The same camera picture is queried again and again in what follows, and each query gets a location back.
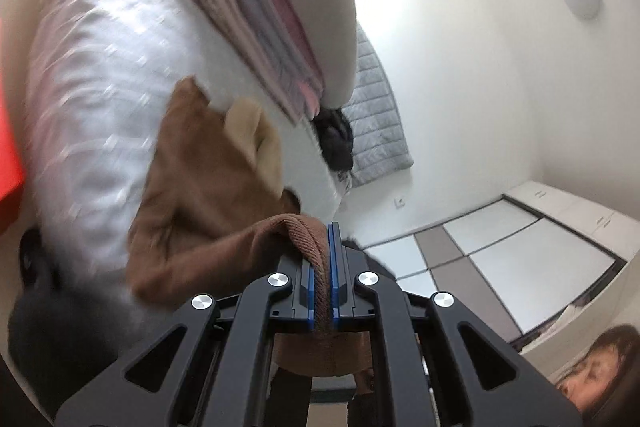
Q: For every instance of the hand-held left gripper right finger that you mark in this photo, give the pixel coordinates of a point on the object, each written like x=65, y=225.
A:
x=339, y=302

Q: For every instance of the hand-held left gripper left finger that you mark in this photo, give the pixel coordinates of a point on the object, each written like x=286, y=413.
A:
x=302, y=292

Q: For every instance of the brown jacket with fleece collar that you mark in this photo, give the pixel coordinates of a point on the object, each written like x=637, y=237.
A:
x=200, y=187

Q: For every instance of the black puffer jacket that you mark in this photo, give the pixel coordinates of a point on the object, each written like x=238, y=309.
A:
x=336, y=142

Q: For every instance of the grey padded headboard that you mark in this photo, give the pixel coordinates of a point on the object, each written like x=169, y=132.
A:
x=377, y=122

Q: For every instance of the white and taupe wardrobe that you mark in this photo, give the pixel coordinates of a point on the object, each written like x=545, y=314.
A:
x=525, y=257

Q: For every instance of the pink folded blanket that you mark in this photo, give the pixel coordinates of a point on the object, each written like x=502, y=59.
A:
x=309, y=99

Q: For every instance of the person's head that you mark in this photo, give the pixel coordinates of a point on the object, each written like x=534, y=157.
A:
x=600, y=372

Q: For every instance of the large grey pillow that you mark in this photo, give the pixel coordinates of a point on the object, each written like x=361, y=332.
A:
x=320, y=7

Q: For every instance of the maroon folded blanket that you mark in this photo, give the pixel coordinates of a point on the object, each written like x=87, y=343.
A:
x=277, y=7

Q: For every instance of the bed with grey bedspread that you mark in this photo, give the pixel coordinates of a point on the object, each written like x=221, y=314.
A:
x=100, y=82

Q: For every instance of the beige folded blanket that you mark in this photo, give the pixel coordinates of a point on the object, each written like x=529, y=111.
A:
x=220, y=2

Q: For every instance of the red box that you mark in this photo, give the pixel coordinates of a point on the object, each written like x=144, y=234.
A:
x=10, y=132

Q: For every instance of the white wall socket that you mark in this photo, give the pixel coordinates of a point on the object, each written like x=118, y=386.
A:
x=400, y=201

